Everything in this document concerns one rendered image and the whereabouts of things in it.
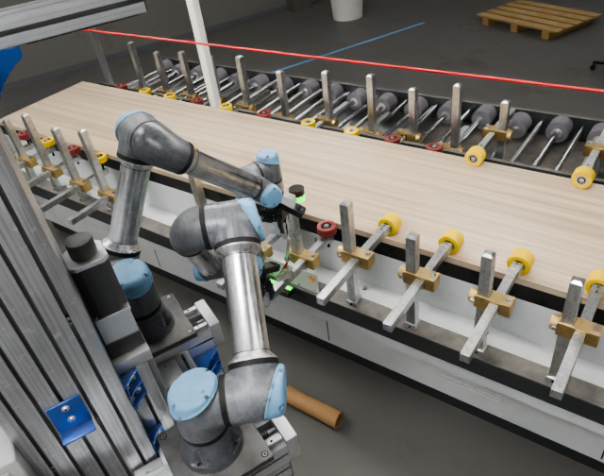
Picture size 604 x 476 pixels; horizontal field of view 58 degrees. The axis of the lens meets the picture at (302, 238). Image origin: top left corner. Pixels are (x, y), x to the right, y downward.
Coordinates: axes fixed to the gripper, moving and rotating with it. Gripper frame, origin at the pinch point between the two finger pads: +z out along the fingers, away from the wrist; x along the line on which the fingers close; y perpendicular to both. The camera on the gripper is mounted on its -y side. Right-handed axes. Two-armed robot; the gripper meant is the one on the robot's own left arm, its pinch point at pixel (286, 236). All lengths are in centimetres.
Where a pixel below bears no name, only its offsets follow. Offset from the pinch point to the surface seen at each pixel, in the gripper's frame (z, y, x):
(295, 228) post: 1.2, -1.4, -7.0
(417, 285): 5, -49, 16
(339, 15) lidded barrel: 94, 116, -609
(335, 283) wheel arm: 4.7, -22.1, 18.2
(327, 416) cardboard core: 94, -10, 11
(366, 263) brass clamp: 5.8, -30.6, 5.3
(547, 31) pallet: 92, -140, -507
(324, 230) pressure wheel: 10.2, -9.2, -18.0
